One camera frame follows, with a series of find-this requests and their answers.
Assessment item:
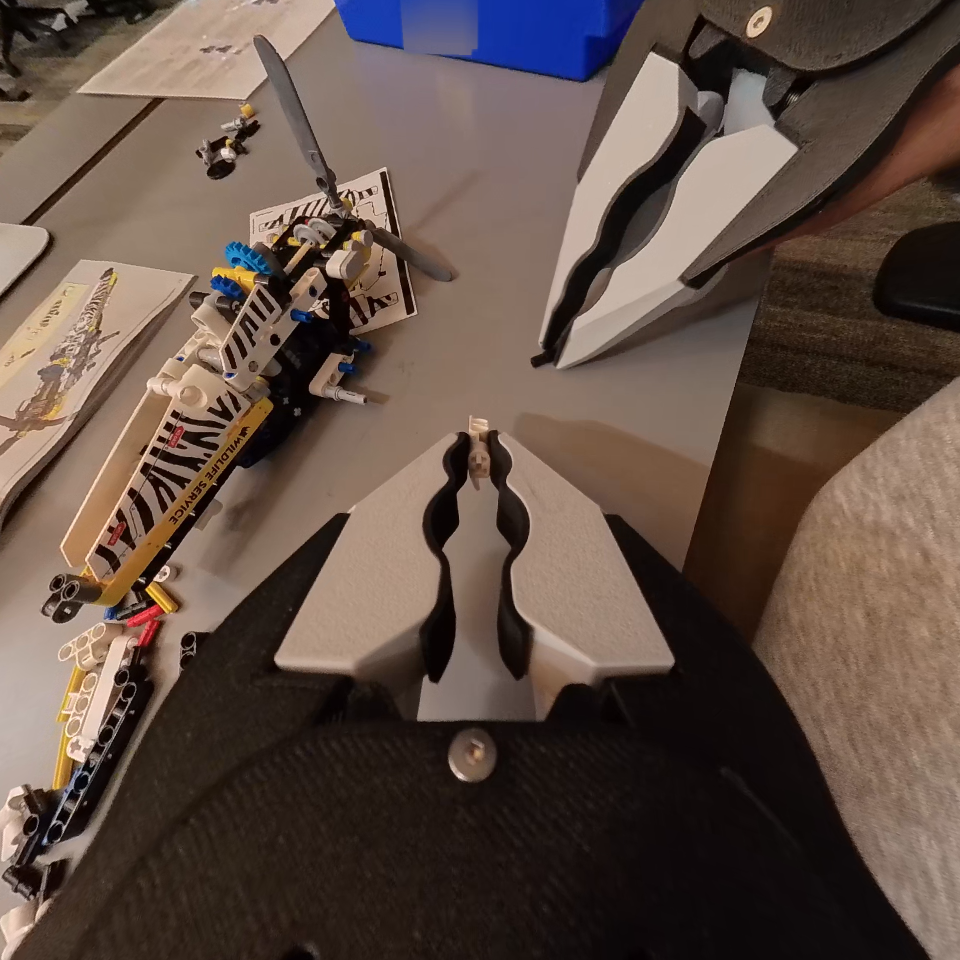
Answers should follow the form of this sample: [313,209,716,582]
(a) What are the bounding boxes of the black office chair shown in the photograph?
[873,223,960,331]

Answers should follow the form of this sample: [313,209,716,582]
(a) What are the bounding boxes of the blue plastic bin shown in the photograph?
[333,0,646,82]

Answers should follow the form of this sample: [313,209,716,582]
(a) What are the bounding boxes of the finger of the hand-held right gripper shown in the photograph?
[537,49,699,354]
[555,122,800,370]

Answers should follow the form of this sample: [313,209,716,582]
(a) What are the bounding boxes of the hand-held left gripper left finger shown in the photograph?
[273,432,472,723]

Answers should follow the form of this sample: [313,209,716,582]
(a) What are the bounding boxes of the zebra striped lego helicopter model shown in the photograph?
[43,33,459,624]

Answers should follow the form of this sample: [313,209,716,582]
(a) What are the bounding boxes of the zebra striped sticker sheet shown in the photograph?
[249,168,418,336]

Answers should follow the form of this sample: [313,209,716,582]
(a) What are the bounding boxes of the person's right hand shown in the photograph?
[780,63,960,245]

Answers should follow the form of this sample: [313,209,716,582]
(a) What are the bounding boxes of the white flat rounded pad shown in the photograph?
[0,223,51,297]

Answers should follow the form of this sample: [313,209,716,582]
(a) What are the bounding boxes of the small grey yellow lego assembly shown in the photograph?
[196,105,264,181]

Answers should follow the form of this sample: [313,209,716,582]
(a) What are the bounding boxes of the white printed paper sheet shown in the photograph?
[77,0,336,102]

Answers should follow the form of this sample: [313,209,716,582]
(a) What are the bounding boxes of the white lego connector piece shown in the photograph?
[463,414,498,489]

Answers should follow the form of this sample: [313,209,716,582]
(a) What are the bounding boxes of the pile of loose lego pieces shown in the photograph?
[0,581,189,939]

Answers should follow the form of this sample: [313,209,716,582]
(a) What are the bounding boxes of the open helicopter instruction booklet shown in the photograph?
[0,258,198,526]

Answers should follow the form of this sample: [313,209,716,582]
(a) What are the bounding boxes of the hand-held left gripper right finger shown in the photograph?
[489,429,676,720]

